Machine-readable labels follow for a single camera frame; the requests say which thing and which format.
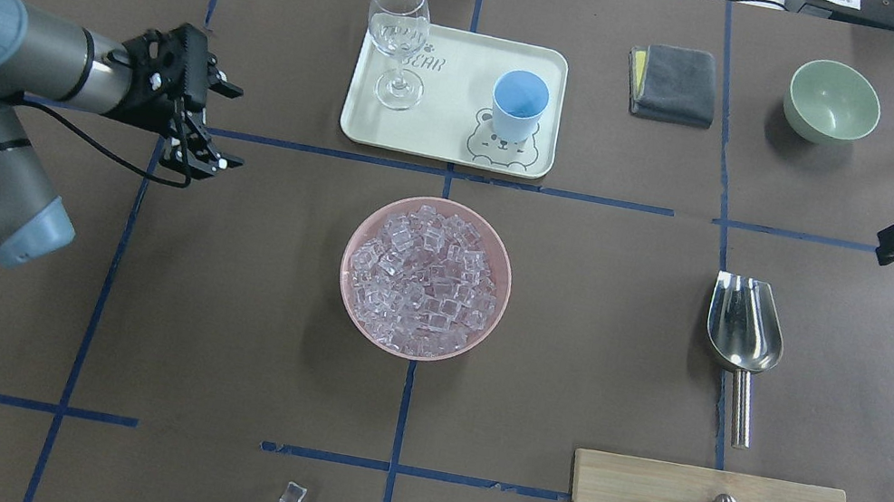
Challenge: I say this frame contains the pink bowl of ice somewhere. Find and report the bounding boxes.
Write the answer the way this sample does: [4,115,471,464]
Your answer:
[339,197,513,362]

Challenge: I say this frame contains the light green bowl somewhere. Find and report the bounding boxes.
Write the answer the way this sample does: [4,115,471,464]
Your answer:
[783,58,881,146]

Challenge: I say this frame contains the grey folded cloth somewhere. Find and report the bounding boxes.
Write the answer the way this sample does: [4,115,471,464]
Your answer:
[629,44,717,129]

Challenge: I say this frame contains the light blue plastic cup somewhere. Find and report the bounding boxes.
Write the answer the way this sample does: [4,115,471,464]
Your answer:
[491,70,550,142]

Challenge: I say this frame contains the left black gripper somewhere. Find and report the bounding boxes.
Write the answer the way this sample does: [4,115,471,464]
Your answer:
[105,22,245,179]

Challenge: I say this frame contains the clear wine glass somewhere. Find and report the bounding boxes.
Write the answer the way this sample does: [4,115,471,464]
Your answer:
[366,0,431,111]

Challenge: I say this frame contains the cream bear serving tray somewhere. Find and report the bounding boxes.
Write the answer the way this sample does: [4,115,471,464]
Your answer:
[339,25,570,179]

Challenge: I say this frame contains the silver metal ice scoop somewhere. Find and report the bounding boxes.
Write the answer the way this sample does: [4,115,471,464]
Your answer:
[706,270,783,449]

